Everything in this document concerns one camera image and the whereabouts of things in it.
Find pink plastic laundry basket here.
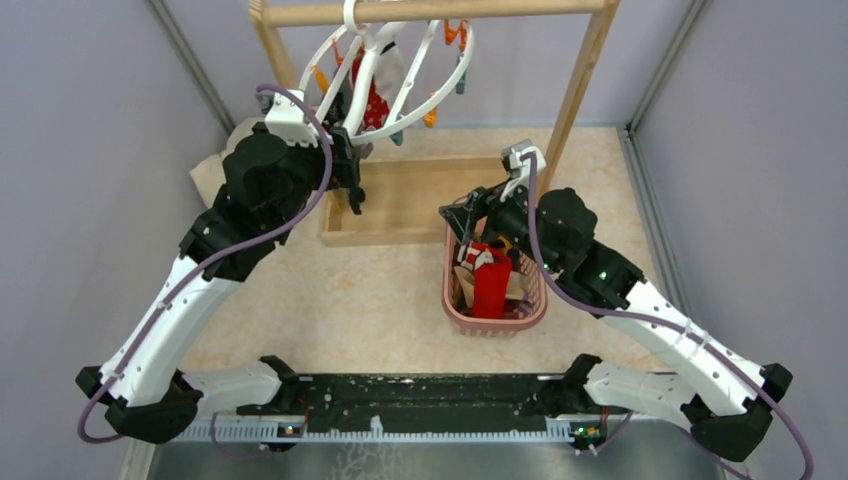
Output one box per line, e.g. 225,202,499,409
441,220,548,338

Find wooden drying rack frame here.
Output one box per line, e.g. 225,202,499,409
248,0,619,247

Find white round clip hanger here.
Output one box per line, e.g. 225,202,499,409
298,1,475,146

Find beige crumpled cloth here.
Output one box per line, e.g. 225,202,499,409
189,117,260,208

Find mustard yellow sock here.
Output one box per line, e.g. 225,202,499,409
489,236,514,255

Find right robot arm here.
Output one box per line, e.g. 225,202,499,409
439,187,792,462

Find red snowflake sock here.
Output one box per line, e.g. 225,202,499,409
360,68,390,131

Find plain red sock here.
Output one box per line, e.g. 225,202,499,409
465,242,513,319

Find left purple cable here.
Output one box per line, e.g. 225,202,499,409
76,84,335,458

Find purple cable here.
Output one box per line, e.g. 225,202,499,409
76,84,335,458
523,152,815,480

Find white sock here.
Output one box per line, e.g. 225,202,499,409
373,41,407,107

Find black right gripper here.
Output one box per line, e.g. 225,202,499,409
440,173,563,275

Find beige maroon striped sock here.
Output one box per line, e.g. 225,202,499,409
453,264,535,320

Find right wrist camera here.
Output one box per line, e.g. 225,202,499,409
500,139,547,202

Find orange plastic clip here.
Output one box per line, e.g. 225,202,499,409
422,105,438,129

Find black sock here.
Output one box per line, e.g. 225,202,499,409
322,83,353,127

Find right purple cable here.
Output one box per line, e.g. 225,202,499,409
523,152,815,480

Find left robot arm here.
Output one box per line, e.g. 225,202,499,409
76,121,360,444

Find teal plastic clip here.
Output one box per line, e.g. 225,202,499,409
389,129,404,147

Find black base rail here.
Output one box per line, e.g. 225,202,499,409
238,372,624,445

